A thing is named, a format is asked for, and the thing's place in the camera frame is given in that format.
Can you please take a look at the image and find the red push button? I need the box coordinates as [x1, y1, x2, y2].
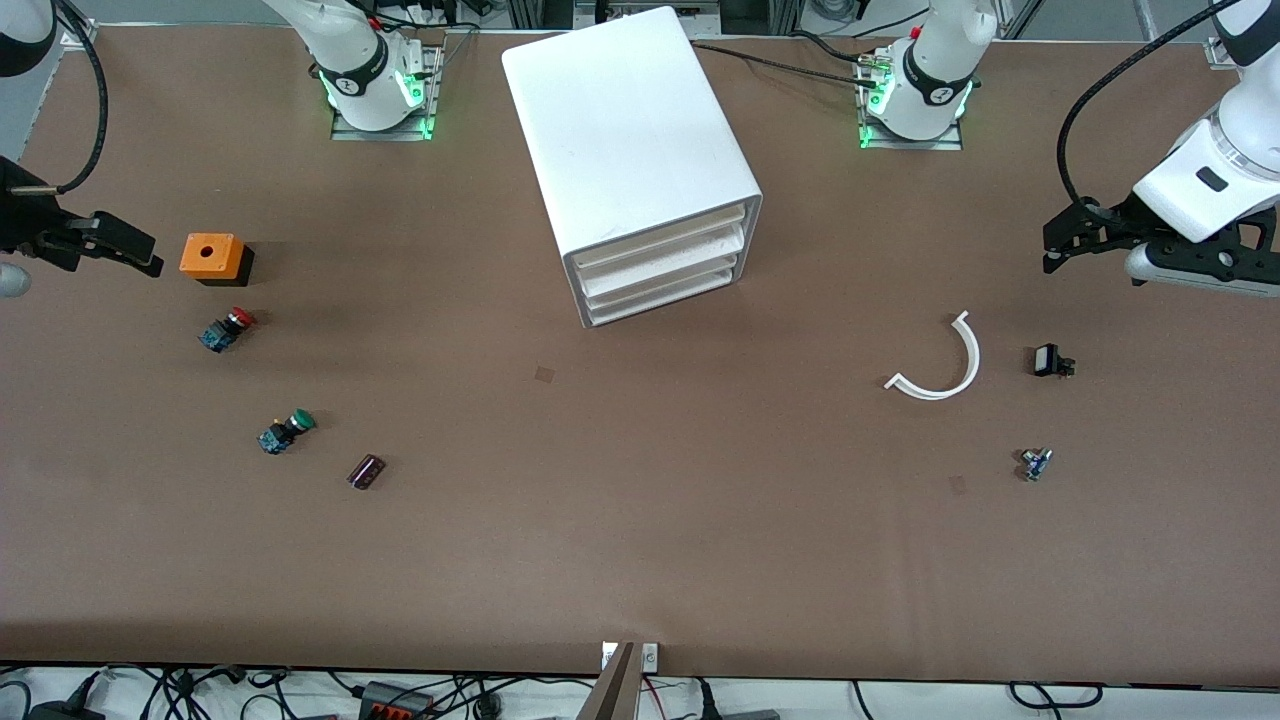
[198, 307, 256, 354]

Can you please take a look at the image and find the green push button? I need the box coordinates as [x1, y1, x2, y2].
[257, 408, 317, 456]

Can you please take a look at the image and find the white curved plastic strip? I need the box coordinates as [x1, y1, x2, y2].
[884, 310, 981, 401]

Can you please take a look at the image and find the black power strip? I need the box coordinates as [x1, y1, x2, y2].
[358, 681, 438, 720]

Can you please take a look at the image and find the orange button enclosure box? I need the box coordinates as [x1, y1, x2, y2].
[180, 232, 255, 288]

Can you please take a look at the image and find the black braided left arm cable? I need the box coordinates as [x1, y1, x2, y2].
[1058, 0, 1246, 206]

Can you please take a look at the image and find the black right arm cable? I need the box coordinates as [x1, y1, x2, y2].
[25, 0, 109, 196]

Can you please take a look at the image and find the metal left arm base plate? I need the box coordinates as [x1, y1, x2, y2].
[857, 50, 964, 152]

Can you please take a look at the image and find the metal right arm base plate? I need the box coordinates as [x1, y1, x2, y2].
[330, 40, 443, 142]

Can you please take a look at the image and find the black cable on table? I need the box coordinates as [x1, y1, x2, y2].
[690, 40, 886, 86]

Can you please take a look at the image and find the black looped cable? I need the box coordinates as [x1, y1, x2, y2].
[1008, 681, 1105, 711]

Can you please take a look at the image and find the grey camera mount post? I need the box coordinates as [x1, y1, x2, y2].
[578, 642, 643, 720]

